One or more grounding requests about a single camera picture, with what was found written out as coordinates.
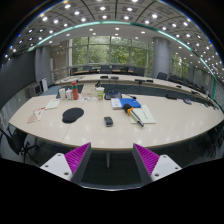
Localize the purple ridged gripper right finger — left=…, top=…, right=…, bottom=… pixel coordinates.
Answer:
left=132, top=144, right=181, bottom=183

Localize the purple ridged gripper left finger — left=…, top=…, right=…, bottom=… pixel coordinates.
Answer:
left=41, top=143, right=92, bottom=183

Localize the black oval mouse pad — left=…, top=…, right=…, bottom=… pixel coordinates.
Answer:
left=62, top=108, right=84, bottom=123

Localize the black office chair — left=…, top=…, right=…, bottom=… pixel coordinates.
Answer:
left=0, top=128, right=39, bottom=161

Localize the red white printed leaflet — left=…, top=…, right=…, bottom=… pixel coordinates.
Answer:
left=28, top=107, right=45, bottom=123

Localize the white paper sheet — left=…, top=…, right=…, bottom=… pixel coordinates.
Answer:
left=45, top=99, right=60, bottom=110

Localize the white booklet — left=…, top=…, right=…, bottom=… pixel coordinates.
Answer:
left=111, top=98, right=122, bottom=109

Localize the white paper cup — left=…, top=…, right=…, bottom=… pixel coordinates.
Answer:
left=59, top=88, right=66, bottom=99

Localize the red bottle green cap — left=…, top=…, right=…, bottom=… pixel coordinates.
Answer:
left=72, top=81, right=79, bottom=100

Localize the green label plastic cup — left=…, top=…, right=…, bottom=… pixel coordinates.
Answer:
left=96, top=87, right=105, bottom=100

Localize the white box appliance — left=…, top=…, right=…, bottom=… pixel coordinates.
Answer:
left=28, top=83, right=42, bottom=97

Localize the black orange handled tool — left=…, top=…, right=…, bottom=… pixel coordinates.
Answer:
left=123, top=104, right=144, bottom=126

